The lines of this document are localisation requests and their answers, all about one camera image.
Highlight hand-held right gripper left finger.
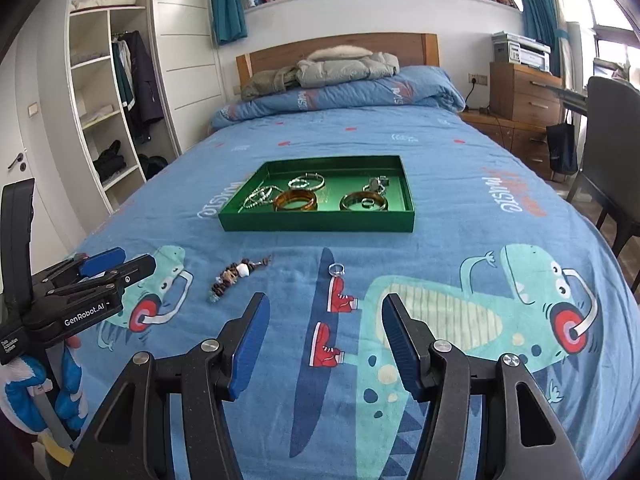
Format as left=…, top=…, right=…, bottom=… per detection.
left=65, top=292, right=272, bottom=480

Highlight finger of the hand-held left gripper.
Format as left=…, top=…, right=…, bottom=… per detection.
left=47, top=247, right=126, bottom=282
left=45, top=254, right=156, bottom=294

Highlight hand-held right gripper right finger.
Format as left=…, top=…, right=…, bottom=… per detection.
left=381, top=293, right=586, bottom=480

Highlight green jewelry box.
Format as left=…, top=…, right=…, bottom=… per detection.
left=218, top=155, right=416, bottom=234

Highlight plain silver bangle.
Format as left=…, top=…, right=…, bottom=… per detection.
left=288, top=173, right=327, bottom=192

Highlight person's left hand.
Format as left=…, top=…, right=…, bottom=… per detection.
left=0, top=332, right=89, bottom=435

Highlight black clothes pile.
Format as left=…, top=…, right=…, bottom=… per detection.
left=92, top=140, right=127, bottom=184

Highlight black bag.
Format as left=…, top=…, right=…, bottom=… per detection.
left=137, top=154, right=170, bottom=181

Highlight white door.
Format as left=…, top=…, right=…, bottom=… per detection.
left=0, top=35, right=98, bottom=281

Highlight yellow white cloth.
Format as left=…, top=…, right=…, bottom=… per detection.
left=32, top=432, right=77, bottom=468

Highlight folded white clothes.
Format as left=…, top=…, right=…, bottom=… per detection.
left=80, top=105, right=121, bottom=129

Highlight dark amber bangle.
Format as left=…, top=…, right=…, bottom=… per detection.
left=339, top=191, right=390, bottom=212

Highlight blue dinosaur bed sheet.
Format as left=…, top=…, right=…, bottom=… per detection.
left=65, top=110, right=640, bottom=480

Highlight dark hanging coat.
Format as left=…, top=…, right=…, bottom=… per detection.
left=122, top=30, right=166, bottom=144

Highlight green white hanging jacket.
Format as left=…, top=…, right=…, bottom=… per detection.
left=111, top=40, right=137, bottom=112

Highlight olive jacket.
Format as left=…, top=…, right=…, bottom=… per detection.
left=240, top=66, right=301, bottom=101

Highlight low wooden cabinet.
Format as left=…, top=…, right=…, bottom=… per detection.
left=460, top=110, right=557, bottom=182

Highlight white open wardrobe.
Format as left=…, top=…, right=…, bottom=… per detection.
left=67, top=0, right=227, bottom=217

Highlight dark tote bag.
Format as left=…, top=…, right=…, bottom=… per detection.
left=545, top=109, right=581, bottom=177

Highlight wooden headboard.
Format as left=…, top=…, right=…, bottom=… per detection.
left=236, top=33, right=441, bottom=92

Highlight folded blue quilt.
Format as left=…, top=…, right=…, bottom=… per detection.
left=210, top=66, right=467, bottom=130

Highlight teal curtain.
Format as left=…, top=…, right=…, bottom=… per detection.
left=510, top=0, right=562, bottom=72
left=207, top=0, right=249, bottom=46

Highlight grey puffer jacket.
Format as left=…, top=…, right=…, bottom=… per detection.
left=296, top=45, right=401, bottom=89

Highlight dark chair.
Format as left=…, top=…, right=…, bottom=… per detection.
left=565, top=75, right=640, bottom=262

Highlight white printer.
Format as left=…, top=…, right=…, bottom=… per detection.
left=491, top=31, right=553, bottom=74

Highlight brown beaded bracelet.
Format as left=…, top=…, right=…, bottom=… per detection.
left=207, top=255, right=275, bottom=304

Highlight black power cable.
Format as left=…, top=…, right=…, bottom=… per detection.
left=462, top=80, right=507, bottom=132

